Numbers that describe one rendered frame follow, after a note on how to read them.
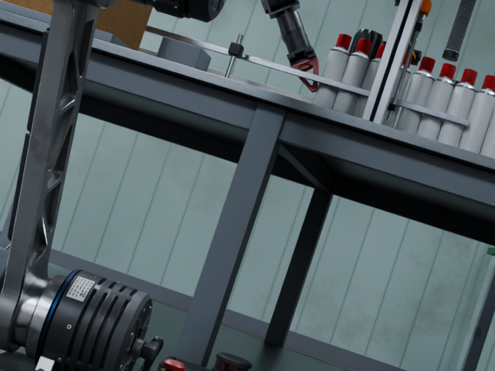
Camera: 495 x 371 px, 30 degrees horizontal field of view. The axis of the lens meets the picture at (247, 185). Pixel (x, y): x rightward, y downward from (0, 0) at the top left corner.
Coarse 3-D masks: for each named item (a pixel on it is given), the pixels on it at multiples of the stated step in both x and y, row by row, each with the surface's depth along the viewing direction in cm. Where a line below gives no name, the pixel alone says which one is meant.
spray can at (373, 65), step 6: (384, 48) 224; (378, 54) 225; (372, 60) 224; (378, 60) 223; (372, 66) 224; (378, 66) 223; (372, 72) 223; (366, 78) 224; (372, 78) 223; (366, 84) 224; (372, 84) 223; (360, 96) 224; (366, 96) 223; (360, 102) 223; (366, 102) 223; (360, 108) 223; (354, 114) 224; (360, 114) 223
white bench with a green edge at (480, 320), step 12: (492, 252) 384; (492, 276) 389; (492, 288) 387; (492, 300) 387; (480, 312) 389; (492, 312) 386; (480, 324) 386; (480, 336) 386; (468, 348) 388; (480, 348) 386; (468, 360) 386
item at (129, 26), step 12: (12, 0) 198; (24, 0) 197; (36, 0) 196; (48, 0) 195; (120, 0) 199; (48, 12) 195; (108, 12) 196; (120, 12) 201; (132, 12) 206; (144, 12) 212; (96, 24) 193; (108, 24) 197; (120, 24) 202; (132, 24) 208; (144, 24) 214; (120, 36) 204; (132, 36) 209; (132, 48) 211
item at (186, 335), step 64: (0, 64) 274; (128, 64) 192; (128, 128) 318; (256, 128) 185; (320, 128) 184; (256, 192) 184; (320, 192) 302; (384, 192) 299; (448, 192) 179; (0, 256) 291; (192, 320) 183
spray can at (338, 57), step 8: (344, 40) 226; (336, 48) 226; (344, 48) 226; (328, 56) 228; (336, 56) 225; (344, 56) 226; (328, 64) 226; (336, 64) 225; (344, 64) 226; (328, 72) 226; (336, 72) 225; (336, 80) 225; (320, 88) 226; (328, 88) 225; (336, 88) 226; (320, 96) 225; (328, 96) 225; (320, 104) 225; (328, 104) 225
